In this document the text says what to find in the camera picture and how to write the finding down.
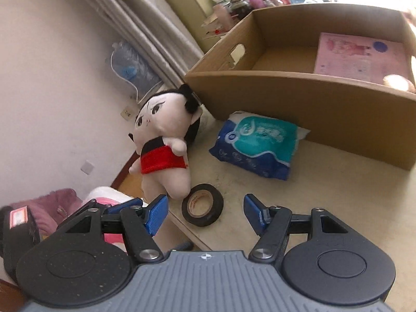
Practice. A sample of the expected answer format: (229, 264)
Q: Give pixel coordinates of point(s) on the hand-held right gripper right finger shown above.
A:
(253, 211)

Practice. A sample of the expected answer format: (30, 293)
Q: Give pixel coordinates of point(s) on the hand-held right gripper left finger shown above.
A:
(156, 214)

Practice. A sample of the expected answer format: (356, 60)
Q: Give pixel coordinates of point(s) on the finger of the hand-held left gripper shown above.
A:
(122, 206)

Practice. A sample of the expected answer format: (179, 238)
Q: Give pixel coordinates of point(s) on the black tape roll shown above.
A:
(217, 208)

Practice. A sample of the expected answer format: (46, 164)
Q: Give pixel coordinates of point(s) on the blue tissue pack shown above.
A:
(260, 146)

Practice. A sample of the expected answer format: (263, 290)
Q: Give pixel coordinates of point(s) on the plush doll with red skirt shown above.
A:
(162, 117)

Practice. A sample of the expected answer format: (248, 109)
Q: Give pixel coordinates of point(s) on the brown cardboard box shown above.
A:
(292, 104)

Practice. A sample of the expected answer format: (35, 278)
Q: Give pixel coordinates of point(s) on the pink illustrated book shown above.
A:
(357, 58)

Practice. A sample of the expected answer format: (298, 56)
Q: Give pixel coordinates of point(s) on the beige desktop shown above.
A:
(325, 188)

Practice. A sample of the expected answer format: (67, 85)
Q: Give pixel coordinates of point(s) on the mauve fluffy cloth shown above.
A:
(48, 204)

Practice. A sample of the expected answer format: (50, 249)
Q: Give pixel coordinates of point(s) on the clear water bottle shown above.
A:
(136, 68)

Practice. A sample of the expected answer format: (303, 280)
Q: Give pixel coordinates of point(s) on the grey curtain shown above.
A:
(146, 29)

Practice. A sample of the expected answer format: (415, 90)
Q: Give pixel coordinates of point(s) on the pale plastic bottle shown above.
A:
(225, 16)

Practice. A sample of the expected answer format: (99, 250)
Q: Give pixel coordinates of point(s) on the dark glass teapot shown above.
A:
(240, 6)

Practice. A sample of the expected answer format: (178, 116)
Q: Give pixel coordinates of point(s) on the pink plastic cup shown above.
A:
(256, 0)

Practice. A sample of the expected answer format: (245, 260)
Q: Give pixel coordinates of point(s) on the wall switch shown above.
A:
(87, 167)

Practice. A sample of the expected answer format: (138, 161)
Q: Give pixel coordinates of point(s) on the wall socket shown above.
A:
(127, 113)

